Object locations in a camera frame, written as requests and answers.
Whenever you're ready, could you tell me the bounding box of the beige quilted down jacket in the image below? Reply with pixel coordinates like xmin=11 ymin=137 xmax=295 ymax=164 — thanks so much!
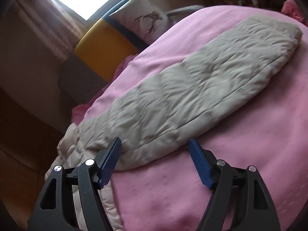
xmin=55 ymin=15 xmax=302 ymax=230

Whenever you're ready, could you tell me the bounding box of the brown wooden wardrobe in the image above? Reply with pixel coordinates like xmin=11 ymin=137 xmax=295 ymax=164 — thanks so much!
xmin=1 ymin=90 xmax=62 ymax=229

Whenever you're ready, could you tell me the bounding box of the pink bed blanket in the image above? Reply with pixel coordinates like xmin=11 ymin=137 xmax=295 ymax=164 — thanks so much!
xmin=85 ymin=6 xmax=307 ymax=230

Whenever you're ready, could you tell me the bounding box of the grey yellow blue headboard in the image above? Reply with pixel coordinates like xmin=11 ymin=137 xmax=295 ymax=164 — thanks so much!
xmin=58 ymin=0 xmax=148 ymax=104

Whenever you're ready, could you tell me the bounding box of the left pink curtain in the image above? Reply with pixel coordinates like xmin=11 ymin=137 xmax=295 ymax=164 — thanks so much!
xmin=12 ymin=0 xmax=87 ymax=62

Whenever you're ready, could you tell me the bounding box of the red ruffled quilt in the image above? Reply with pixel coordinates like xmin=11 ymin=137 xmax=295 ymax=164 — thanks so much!
xmin=281 ymin=0 xmax=308 ymax=26

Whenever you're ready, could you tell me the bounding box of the deer print pillow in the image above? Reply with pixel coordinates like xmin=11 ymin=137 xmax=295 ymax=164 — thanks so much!
xmin=109 ymin=0 xmax=173 ymax=45

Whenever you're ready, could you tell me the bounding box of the grey curved bed rail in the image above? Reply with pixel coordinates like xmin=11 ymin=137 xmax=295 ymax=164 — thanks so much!
xmin=166 ymin=5 xmax=205 ymax=18

